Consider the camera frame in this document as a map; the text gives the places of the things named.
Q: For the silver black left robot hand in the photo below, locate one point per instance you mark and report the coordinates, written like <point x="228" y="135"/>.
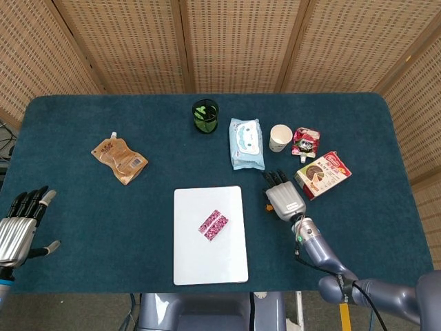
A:
<point x="15" y="231"/>

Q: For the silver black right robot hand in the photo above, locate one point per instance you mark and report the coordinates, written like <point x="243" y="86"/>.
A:
<point x="286" y="200"/>

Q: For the small orange cap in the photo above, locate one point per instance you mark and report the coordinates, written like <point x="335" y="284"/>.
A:
<point x="268" y="207"/>

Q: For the pink patterned packet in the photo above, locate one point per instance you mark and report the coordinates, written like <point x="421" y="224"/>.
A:
<point x="213" y="225"/>

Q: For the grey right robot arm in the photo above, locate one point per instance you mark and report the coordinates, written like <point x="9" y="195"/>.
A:
<point x="320" y="251"/>

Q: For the white rectangular board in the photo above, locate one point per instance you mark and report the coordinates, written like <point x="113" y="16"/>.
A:
<point x="210" y="258"/>

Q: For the red and white food box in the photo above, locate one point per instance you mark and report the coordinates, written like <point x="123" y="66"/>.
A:
<point x="322" y="176"/>

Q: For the red spout pouch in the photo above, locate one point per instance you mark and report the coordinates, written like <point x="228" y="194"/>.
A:
<point x="306" y="143"/>

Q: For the white paper cup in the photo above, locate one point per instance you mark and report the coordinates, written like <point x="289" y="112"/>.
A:
<point x="279" y="138"/>

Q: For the light blue wet wipes pack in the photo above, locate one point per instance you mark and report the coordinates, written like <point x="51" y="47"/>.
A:
<point x="246" y="145"/>

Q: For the dark blue table cover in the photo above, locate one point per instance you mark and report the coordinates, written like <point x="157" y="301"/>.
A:
<point x="103" y="224"/>

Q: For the green item in holder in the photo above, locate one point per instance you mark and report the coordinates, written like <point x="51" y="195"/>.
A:
<point x="203" y="124"/>

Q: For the brown spout pouch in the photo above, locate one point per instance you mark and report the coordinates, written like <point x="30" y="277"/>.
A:
<point x="119" y="158"/>

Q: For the grey robot torso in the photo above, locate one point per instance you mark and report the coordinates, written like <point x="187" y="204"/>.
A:
<point x="206" y="312"/>

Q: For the woven bamboo folding screen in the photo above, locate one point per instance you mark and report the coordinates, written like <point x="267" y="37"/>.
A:
<point x="241" y="45"/>

